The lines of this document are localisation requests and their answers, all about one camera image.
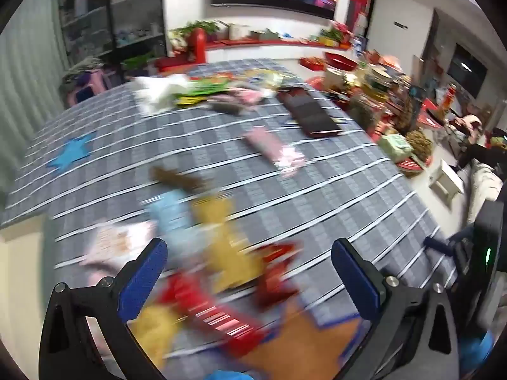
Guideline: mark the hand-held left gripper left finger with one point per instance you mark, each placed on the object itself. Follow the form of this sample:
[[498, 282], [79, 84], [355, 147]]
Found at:
[[142, 281]]

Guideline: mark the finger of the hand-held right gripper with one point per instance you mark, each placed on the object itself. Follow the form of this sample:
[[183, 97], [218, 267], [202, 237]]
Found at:
[[437, 244]]

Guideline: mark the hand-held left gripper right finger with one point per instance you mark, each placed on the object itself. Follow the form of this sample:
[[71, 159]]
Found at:
[[356, 281]]

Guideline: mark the small yellow snack packet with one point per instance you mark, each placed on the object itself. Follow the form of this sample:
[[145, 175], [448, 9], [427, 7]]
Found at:
[[154, 326]]

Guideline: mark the pale pink snack packet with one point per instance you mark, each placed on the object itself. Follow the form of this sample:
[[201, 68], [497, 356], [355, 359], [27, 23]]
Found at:
[[109, 245]]

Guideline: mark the white sofa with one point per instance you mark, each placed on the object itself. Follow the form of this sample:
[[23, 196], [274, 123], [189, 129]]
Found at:
[[484, 188]]

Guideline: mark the white small stool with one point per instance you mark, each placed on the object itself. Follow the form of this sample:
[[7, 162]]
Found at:
[[446, 180]]

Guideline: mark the light blue snack packet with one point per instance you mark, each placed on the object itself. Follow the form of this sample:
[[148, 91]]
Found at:
[[174, 215]]

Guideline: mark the red striped snack packet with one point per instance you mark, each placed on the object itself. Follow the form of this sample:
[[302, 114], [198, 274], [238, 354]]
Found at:
[[214, 310]]

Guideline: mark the grey checked table cloth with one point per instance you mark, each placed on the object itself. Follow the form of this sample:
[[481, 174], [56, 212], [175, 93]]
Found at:
[[336, 206]]

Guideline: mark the blue cloth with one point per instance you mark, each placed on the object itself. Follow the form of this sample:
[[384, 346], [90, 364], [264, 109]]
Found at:
[[475, 350]]

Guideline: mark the green box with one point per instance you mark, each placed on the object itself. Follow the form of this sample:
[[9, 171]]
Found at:
[[396, 146]]

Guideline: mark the brown snack packet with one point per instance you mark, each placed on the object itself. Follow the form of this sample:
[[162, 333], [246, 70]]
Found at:
[[178, 180]]

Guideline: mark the pink cloth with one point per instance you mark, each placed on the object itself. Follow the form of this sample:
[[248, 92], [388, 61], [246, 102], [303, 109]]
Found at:
[[471, 122]]

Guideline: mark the small pink white snack packet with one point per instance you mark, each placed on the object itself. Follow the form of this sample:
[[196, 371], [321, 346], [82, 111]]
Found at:
[[291, 161]]

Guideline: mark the long pink snack packet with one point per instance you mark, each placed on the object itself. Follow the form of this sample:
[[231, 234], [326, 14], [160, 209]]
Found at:
[[263, 144]]

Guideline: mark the dark red flat box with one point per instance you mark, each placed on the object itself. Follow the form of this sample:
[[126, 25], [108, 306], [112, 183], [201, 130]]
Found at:
[[311, 113]]

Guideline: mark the white plastic bag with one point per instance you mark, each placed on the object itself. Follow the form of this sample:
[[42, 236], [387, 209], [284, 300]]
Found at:
[[158, 93]]

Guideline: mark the dark grey snack packet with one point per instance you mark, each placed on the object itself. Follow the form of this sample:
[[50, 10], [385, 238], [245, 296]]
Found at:
[[227, 107]]

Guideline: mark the pink plastic stool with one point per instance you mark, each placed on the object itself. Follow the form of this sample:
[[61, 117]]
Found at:
[[88, 85]]

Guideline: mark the green yellow snack packets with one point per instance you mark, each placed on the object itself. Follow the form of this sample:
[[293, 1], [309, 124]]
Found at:
[[208, 87]]

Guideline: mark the red bowl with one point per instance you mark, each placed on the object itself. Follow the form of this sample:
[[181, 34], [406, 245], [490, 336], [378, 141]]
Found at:
[[341, 61]]

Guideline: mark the red vase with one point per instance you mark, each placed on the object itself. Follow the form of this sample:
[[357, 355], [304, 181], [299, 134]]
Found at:
[[199, 45]]

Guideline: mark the green potted plant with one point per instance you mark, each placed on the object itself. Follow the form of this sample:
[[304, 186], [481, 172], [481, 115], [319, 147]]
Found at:
[[194, 29]]

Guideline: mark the red low shelf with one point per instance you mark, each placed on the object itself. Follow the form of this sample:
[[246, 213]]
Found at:
[[261, 42]]

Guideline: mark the glass door cabinet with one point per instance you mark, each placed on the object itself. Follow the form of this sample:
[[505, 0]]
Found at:
[[111, 12]]

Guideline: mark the dark wall screen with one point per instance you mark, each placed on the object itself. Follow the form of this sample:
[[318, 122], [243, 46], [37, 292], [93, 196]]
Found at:
[[467, 65]]

